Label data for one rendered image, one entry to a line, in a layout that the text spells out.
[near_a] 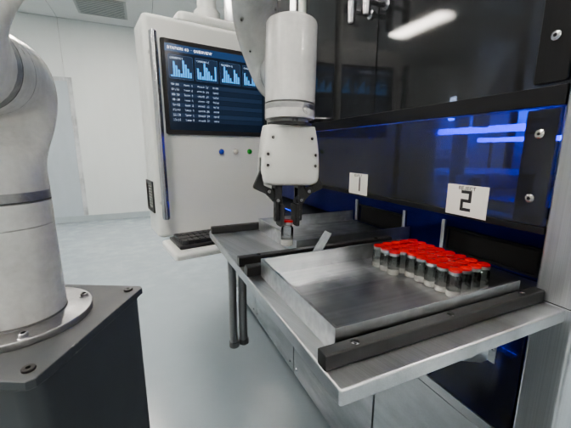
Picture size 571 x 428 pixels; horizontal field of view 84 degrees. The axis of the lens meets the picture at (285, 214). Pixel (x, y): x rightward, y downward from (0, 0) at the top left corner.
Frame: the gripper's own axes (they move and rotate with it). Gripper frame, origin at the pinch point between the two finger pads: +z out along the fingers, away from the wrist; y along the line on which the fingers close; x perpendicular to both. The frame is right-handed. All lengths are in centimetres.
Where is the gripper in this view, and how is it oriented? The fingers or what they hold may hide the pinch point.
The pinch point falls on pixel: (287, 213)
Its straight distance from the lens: 55.8
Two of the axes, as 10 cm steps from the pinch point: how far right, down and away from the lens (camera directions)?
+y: -9.6, 0.3, -2.8
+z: -0.2, 9.9, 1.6
